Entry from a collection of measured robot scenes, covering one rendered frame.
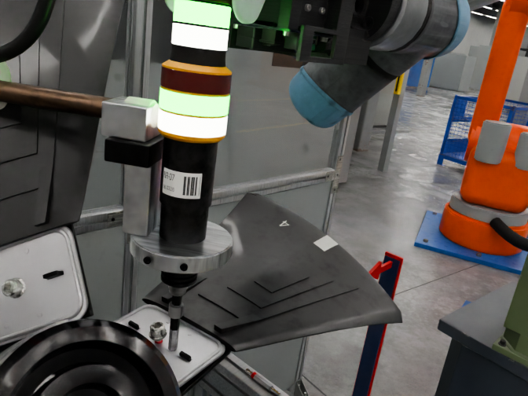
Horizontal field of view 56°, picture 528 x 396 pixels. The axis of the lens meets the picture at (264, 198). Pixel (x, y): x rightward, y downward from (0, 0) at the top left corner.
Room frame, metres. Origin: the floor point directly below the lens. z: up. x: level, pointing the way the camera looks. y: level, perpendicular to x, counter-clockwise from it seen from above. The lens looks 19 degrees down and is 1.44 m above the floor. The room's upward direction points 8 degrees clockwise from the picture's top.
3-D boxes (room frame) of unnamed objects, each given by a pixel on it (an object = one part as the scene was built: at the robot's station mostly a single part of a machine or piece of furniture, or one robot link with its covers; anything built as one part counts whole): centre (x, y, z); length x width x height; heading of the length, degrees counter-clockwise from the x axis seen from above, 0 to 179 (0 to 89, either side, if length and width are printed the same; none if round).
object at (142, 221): (0.31, 0.06, 1.33); 0.09 x 0.07 x 0.10; 84
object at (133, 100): (0.32, 0.09, 1.38); 0.02 x 0.02 x 0.02; 84
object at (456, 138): (6.93, -3.09, 0.49); 1.27 x 0.88 x 0.98; 131
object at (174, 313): (0.31, 0.05, 1.23); 0.01 x 0.01 x 0.05
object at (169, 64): (0.31, 0.05, 1.39); 0.04 x 0.04 x 0.05
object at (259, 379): (0.71, -0.04, 0.87); 0.08 x 0.01 x 0.01; 49
